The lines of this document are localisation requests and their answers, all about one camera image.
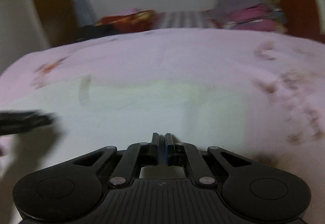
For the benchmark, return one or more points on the red orange patterned cloth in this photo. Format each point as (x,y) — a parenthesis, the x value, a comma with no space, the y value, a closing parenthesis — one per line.
(140,21)

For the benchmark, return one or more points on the brown wooden door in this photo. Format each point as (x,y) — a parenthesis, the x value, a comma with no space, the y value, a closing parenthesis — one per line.
(58,20)

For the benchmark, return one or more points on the grey striped pillow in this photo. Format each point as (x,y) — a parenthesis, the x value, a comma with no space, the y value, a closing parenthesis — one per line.
(184,19)

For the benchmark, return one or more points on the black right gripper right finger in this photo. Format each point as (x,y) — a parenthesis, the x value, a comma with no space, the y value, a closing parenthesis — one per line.
(174,153)

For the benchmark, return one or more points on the red heart-shaped headboard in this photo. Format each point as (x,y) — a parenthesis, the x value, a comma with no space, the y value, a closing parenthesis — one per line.
(302,19)

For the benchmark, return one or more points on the white knitted small garment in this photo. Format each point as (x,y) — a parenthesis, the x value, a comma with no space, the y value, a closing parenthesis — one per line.
(91,115)

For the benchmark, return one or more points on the black cloth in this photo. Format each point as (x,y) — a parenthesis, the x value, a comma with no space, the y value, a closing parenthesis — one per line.
(92,32)

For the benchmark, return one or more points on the stack of folded clothes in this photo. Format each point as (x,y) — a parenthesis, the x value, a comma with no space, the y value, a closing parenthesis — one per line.
(250,15)

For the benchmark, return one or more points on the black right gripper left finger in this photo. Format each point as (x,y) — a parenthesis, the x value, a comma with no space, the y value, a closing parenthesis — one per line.
(149,151)

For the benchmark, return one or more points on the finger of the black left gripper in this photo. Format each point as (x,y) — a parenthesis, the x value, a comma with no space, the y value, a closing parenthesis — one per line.
(15,122)

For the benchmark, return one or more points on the pink floral bed blanket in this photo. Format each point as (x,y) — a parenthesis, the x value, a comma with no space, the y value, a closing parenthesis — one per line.
(282,78)

